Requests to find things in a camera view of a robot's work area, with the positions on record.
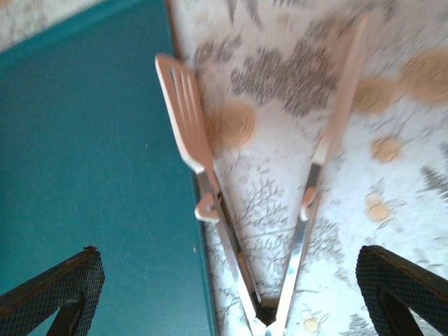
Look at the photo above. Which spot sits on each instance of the teal plastic tray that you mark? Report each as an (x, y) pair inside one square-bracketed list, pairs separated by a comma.
[(87, 140)]

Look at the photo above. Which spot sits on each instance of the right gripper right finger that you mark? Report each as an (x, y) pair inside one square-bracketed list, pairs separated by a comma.
[(402, 297)]

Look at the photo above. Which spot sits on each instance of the cream spatula tongs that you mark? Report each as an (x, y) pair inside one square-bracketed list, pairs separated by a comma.
[(185, 115)]

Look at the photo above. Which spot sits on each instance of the floral tablecloth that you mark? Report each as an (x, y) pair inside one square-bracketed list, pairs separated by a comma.
[(385, 210)]

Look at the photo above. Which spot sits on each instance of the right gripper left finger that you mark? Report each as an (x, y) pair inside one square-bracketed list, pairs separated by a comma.
[(45, 301)]

